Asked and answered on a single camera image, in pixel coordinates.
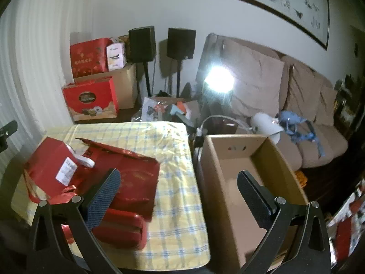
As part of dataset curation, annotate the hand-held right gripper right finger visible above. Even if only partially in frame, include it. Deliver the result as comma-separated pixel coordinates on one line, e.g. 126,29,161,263
237,170,333,274

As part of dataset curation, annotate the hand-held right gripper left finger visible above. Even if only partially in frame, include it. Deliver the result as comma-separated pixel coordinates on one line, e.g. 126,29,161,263
27,168,122,274

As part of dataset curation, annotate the cardboard box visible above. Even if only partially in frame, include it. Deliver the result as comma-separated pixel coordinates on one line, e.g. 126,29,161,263
200,134,310,270

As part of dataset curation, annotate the large dark red paper bag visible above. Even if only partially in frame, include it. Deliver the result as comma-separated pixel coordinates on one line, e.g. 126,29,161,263
83,148,160,223

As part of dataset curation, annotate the red rounded tin case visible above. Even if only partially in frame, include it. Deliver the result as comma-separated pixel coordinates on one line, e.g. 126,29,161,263
94,208,147,250

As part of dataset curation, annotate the white lint brush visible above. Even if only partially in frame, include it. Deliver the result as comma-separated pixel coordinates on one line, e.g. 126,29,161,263
68,145,95,168

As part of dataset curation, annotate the red foil pouch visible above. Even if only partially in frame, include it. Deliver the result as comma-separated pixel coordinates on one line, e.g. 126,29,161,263
76,137,156,163

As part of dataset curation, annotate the small labelled red gift bag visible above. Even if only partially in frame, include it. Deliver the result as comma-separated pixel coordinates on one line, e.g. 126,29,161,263
24,136,94,203

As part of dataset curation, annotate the white dome-shaped device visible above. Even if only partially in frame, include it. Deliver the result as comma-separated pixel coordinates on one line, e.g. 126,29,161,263
250,113,284,145

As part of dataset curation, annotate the yellow checked tablecloth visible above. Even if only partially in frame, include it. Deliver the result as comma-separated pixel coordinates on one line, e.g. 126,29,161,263
11,121,211,269

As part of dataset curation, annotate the beige sofa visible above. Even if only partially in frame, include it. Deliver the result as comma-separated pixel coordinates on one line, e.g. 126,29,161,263
195,33,350,169

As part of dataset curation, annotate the red chocolate gift bag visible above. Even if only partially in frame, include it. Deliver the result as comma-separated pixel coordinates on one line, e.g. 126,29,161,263
62,76,119,122

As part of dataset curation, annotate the printed paper bag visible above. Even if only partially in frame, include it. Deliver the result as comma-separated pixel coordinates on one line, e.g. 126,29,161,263
328,183,365,266

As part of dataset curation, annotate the carton of assorted clutter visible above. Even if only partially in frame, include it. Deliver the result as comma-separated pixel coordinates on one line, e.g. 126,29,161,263
133,95,200,126

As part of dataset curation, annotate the red patterned gift box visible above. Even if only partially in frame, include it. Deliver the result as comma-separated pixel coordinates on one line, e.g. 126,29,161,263
70,38,113,78

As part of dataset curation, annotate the large brown carton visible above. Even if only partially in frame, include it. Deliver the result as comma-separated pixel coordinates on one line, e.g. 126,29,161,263
76,63,138,110

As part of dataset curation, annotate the medium beige sofa cushion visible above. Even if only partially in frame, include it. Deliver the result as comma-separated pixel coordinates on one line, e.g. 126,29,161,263
287,61,324,123

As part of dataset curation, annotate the small beige sofa cushion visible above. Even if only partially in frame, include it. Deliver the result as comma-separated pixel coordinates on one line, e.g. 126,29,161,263
316,84,338,126

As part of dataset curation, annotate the large beige sofa cushion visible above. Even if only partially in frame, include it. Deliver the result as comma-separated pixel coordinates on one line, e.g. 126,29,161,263
225,38,286,117

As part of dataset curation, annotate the bright lamp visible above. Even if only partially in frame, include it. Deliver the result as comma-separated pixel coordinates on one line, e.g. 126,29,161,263
204,66,236,95

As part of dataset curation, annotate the cluttered dark shelf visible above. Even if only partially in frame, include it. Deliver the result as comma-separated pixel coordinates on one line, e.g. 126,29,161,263
334,74,365,137

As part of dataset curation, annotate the small white printed box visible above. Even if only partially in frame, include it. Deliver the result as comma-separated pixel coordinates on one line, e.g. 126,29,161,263
106,42,127,70

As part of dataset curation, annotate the black speaker on stand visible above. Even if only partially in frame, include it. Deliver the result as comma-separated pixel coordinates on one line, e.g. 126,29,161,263
128,26,157,97
167,28,196,97

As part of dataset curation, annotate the white hoop cable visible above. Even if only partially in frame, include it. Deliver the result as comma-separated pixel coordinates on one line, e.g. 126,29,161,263
200,115,251,133

